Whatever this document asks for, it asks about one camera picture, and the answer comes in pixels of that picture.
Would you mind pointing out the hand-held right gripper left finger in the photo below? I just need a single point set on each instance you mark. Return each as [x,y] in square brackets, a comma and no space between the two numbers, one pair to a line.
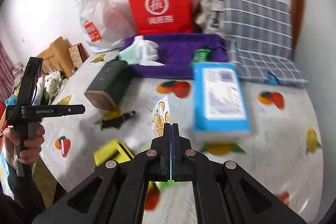
[166,140]

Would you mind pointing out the small black clip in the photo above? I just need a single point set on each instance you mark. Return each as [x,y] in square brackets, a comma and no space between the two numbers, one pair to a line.
[118,119]

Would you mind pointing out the yellow mesh pouch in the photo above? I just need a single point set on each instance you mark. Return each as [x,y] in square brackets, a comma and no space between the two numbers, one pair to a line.
[113,153]

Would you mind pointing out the fruit print tablecloth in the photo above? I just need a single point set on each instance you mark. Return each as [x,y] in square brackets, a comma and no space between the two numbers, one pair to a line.
[275,129]

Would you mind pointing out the blue tissue box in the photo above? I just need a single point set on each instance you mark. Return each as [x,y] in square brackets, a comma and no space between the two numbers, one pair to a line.
[220,98]

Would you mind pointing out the person's left hand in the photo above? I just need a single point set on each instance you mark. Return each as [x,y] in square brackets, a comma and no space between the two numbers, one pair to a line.
[34,141]

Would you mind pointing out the small blue wrapper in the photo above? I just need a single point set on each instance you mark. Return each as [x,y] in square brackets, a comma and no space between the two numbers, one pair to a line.
[271,78]

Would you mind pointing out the grey fabric bag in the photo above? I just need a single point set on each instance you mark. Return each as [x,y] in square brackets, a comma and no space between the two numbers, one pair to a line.
[210,14]

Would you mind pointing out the pastel print quilt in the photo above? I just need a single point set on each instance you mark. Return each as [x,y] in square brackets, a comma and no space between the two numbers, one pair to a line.
[10,100]

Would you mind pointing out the white orange-slice print packet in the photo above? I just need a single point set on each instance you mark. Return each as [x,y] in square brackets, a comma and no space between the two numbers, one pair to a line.
[160,119]

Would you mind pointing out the person's left forearm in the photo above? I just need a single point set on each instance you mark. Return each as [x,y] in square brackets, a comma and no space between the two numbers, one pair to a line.
[23,192]

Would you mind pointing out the wooden bed headboard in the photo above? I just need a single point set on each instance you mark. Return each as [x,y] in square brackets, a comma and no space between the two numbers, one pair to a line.
[55,56]

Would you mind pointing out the red striped cloth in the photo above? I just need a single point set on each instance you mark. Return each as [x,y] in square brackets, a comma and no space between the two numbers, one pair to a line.
[5,69]

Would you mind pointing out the white plastic shopping bag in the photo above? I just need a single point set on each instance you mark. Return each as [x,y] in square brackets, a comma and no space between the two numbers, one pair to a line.
[105,19]

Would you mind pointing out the purple towel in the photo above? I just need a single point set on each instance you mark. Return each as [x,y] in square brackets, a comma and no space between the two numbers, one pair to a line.
[178,56]

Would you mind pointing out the white glove with mint cuff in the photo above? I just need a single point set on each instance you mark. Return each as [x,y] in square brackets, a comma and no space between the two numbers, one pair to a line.
[143,52]

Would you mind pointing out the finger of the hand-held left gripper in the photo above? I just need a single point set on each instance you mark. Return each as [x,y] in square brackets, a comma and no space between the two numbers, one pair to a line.
[74,109]

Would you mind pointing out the brown hardcover book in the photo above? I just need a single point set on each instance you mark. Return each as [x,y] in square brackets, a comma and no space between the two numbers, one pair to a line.
[77,53]

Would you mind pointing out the green wipes packet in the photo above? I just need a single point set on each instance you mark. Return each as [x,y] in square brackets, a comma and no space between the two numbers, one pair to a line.
[200,56]

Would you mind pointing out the grey checked cloth bag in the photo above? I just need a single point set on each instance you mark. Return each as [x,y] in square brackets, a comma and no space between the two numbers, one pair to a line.
[262,35]

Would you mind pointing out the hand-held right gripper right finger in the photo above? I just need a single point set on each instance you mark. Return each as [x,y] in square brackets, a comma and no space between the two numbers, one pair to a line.
[176,140]

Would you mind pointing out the black and white print cloth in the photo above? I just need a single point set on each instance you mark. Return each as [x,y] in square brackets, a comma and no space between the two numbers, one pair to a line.
[51,85]

